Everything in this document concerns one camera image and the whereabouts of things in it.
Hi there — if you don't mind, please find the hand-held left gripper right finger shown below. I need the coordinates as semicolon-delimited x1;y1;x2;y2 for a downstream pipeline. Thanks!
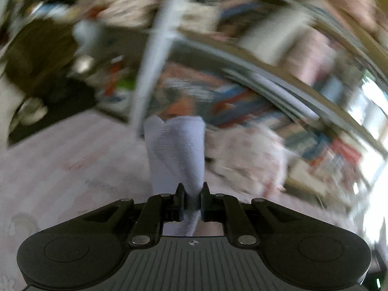
200;182;304;247

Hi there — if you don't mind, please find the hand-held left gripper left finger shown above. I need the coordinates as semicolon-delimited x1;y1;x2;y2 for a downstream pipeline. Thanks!
82;183;186;247

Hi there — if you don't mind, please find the lavender knit garment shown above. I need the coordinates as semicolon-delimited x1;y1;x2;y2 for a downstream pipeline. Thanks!
143;115;207;237

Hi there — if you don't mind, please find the white pink floral frilly cloth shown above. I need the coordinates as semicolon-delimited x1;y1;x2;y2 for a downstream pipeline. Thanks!
205;125;290;199

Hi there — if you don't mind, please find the row of colourful books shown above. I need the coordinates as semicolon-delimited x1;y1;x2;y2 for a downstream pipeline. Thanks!
209;82;337;164

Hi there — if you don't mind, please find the pink checked cartoon desk mat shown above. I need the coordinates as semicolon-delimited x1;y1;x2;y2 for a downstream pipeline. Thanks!
0;109;364;291

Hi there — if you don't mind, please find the white bookshelf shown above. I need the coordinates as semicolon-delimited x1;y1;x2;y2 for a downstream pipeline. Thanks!
0;0;388;219

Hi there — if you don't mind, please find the black box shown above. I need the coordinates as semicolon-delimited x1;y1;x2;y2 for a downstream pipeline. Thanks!
7;77;98;146

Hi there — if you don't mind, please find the white wristwatch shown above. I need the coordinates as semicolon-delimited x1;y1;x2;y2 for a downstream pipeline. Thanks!
16;96;49;125

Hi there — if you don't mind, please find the olive brown cloth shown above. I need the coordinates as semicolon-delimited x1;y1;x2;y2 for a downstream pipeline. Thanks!
4;18;81;100

